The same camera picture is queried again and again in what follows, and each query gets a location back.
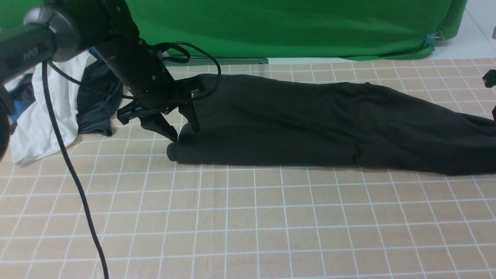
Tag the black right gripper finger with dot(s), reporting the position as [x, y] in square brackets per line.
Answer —
[489, 78]

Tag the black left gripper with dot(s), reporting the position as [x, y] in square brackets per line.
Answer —
[155, 92]

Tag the dark gray long-sleeve shirt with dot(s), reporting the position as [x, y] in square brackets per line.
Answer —
[257, 121]

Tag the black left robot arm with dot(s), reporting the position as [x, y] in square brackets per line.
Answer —
[59, 30]

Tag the white crumpled shirt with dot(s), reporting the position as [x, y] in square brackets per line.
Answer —
[34, 137]

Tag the blue binder clip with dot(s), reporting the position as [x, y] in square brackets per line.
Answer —
[433, 38]

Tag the dark gray crumpled garment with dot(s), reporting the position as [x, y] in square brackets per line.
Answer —
[95, 109]

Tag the gray metal base bar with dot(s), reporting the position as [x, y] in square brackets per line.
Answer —
[197, 61]

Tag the green backdrop cloth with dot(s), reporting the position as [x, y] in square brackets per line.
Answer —
[357, 30]

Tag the blue crumpled garment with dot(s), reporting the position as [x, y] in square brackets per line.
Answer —
[26, 89]

